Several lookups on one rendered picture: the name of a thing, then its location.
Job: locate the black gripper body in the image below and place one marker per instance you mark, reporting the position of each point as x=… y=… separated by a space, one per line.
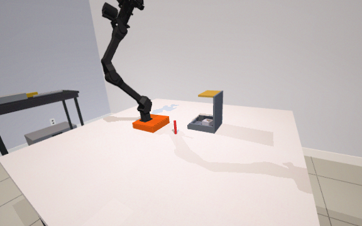
x=128 y=6

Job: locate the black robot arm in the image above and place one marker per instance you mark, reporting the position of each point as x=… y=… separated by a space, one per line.
x=118 y=33

